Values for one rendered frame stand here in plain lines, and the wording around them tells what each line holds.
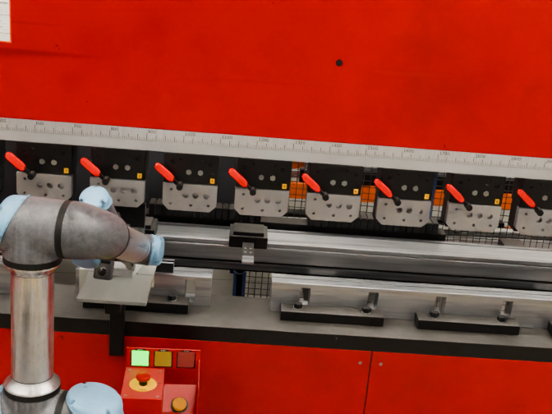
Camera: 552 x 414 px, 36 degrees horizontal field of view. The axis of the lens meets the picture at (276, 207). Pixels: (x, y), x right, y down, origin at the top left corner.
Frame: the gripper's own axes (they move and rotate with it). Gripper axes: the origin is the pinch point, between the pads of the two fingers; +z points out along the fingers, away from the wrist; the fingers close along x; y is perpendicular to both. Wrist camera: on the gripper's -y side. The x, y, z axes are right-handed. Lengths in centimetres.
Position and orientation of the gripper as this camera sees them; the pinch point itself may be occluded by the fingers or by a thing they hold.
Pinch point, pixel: (120, 269)
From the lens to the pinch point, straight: 243.1
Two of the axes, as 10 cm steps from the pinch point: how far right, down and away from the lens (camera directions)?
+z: 0.5, 5.2, 8.5
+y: 1.9, -8.5, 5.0
